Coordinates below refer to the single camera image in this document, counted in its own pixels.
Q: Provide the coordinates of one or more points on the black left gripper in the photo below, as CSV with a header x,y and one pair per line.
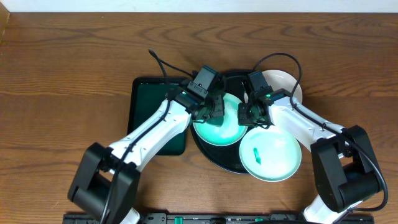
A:
x,y
211,111

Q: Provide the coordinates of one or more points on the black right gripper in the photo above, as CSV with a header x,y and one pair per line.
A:
x,y
242,119

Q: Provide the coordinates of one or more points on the green scouring sponge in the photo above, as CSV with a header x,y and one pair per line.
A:
x,y
215,121

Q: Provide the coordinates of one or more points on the white plate with green stain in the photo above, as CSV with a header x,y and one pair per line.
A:
x,y
229,132

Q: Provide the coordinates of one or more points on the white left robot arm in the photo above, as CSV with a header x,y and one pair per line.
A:
x,y
105,184

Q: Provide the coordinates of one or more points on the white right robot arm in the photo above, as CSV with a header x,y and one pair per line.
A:
x,y
345,167

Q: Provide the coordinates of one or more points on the black round serving tray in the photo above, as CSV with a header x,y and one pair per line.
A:
x,y
226,157

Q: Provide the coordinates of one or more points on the black rectangular water tray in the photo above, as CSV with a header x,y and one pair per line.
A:
x,y
146,97

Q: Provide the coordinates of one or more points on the white plate at back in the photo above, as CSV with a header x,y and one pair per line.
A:
x,y
278,79

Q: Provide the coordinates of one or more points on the white plate front green stain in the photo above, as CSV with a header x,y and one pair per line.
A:
x,y
271,155

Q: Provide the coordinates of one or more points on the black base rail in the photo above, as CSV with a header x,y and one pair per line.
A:
x,y
163,218

